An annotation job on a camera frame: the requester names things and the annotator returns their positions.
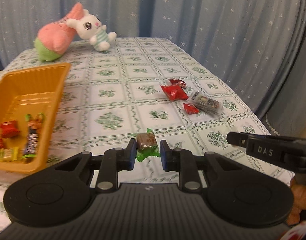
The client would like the green brown candy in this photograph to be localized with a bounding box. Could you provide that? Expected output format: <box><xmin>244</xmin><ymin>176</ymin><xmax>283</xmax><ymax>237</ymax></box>
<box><xmin>136</xmin><ymin>128</ymin><xmax>160</xmax><ymax>162</ymax></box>

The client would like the clear dark snack packet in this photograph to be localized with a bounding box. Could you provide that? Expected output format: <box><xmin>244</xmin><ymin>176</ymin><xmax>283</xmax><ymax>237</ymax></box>
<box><xmin>188</xmin><ymin>91</ymin><xmax>223</xmax><ymax>115</ymax></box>

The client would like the small red candy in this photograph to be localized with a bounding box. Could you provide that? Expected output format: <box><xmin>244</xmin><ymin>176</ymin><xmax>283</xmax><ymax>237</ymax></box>
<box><xmin>183</xmin><ymin>103</ymin><xmax>200</xmax><ymax>115</ymax></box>

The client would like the large red snack packet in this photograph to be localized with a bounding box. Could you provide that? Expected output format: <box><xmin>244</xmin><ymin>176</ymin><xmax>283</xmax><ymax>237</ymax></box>
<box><xmin>161</xmin><ymin>85</ymin><xmax>188</xmax><ymax>101</ymax></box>

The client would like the dark red candy wrapper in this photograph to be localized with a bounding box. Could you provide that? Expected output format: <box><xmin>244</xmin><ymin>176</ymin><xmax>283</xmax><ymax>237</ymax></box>
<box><xmin>168</xmin><ymin>79</ymin><xmax>186</xmax><ymax>89</ymax></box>

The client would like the right hand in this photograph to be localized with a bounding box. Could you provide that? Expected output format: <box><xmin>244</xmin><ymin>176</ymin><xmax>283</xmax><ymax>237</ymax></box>
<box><xmin>287</xmin><ymin>177</ymin><xmax>306</xmax><ymax>225</ymax></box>

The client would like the green floral tablecloth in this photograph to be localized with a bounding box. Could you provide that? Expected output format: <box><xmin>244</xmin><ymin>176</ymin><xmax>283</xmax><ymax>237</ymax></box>
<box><xmin>0</xmin><ymin>37</ymin><xmax>296</xmax><ymax>235</ymax></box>

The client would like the dark chocolate bar wrapper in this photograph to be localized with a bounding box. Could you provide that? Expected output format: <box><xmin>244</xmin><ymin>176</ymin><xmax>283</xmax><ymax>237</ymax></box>
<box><xmin>21</xmin><ymin>113</ymin><xmax>45</xmax><ymax>164</ymax></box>

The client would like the blue star curtain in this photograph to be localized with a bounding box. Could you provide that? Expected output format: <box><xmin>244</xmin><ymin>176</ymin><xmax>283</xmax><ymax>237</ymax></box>
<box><xmin>0</xmin><ymin>0</ymin><xmax>306</xmax><ymax>135</ymax></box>

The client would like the orange plastic tray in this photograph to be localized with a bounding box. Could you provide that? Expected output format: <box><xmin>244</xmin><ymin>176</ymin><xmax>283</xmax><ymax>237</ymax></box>
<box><xmin>0</xmin><ymin>63</ymin><xmax>71</xmax><ymax>173</ymax></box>

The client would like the yellow green candy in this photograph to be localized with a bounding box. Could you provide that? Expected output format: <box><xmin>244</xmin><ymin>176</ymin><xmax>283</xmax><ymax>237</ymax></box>
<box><xmin>0</xmin><ymin>147</ymin><xmax>19</xmax><ymax>162</ymax></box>

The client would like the red candy in tray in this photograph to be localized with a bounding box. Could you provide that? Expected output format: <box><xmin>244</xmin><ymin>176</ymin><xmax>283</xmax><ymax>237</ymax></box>
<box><xmin>0</xmin><ymin>120</ymin><xmax>20</xmax><ymax>139</ymax></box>

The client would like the pink green star plush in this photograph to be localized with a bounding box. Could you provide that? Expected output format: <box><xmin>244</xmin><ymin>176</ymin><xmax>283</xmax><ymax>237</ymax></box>
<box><xmin>34</xmin><ymin>2</ymin><xmax>84</xmax><ymax>61</ymax></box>

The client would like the white bunny plush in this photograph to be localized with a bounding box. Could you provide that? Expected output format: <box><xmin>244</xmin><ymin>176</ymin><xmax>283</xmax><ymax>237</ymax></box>
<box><xmin>66</xmin><ymin>9</ymin><xmax>117</xmax><ymax>52</ymax></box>

